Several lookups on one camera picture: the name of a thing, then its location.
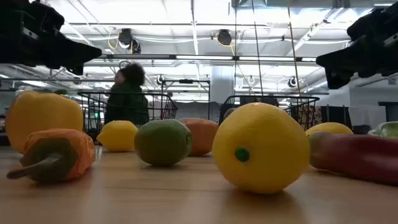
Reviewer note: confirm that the white square column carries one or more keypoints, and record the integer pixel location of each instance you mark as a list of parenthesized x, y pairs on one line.
[(222, 84)]

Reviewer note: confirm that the green leafy vegetable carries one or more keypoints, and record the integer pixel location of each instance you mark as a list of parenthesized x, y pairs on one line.
[(388, 130)]

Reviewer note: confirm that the orange bell pepper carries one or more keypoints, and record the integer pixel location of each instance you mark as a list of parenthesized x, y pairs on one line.
[(203, 137)]

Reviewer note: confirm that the green lime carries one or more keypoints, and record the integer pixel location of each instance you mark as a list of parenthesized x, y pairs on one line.
[(163, 143)]

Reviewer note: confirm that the person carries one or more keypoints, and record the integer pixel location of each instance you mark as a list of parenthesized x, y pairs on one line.
[(126, 102)]

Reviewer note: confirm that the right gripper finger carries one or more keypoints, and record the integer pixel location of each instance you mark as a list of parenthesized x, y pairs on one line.
[(348, 60), (335, 79)]

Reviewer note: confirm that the yellow lemon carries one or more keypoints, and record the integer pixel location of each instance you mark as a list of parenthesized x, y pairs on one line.
[(117, 137), (329, 128), (264, 140)]

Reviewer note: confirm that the black metal rack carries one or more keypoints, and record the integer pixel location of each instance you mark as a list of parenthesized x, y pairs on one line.
[(186, 81)]

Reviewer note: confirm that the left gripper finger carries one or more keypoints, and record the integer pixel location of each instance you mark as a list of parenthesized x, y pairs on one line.
[(71, 51), (77, 68)]

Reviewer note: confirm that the orange chili pepper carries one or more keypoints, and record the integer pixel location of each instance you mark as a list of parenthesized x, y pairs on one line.
[(84, 149)]

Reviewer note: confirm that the yellow bell pepper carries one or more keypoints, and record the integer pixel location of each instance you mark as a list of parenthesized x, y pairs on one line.
[(43, 116)]

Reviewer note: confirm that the red chili pepper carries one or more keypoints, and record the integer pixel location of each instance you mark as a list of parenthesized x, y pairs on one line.
[(357, 155)]

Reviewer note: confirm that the long ceiling light bar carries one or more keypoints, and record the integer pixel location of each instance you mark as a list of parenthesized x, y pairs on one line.
[(202, 57)]

